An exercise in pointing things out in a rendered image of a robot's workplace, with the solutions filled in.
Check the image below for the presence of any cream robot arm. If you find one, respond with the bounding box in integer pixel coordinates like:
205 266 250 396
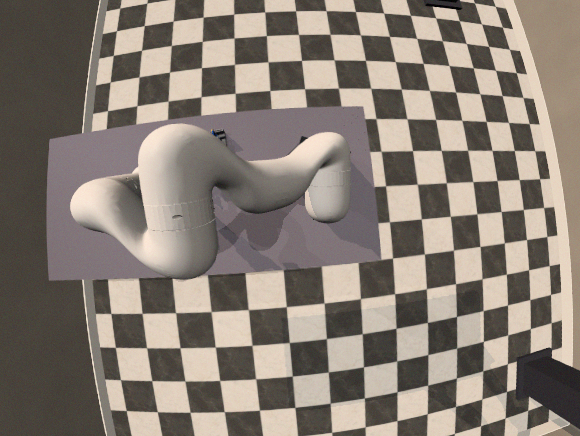
70 124 351 280

